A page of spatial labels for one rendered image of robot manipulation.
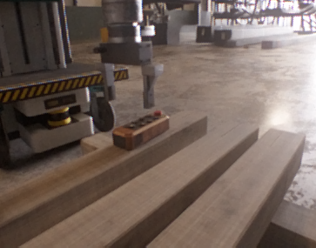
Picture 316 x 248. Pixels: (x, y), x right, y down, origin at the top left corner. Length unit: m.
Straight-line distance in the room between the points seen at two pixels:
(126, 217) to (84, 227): 0.07
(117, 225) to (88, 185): 0.16
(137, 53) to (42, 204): 0.36
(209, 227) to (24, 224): 0.32
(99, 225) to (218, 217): 0.19
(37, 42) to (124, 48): 0.83
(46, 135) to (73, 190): 0.55
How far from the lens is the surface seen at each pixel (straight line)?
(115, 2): 0.58
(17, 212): 0.52
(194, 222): 0.43
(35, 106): 1.03
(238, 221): 0.44
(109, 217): 0.45
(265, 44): 6.12
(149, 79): 0.58
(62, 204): 0.55
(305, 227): 0.62
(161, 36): 8.41
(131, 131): 0.64
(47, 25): 1.35
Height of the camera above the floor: 0.49
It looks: 19 degrees down
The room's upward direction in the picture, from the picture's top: 2 degrees counter-clockwise
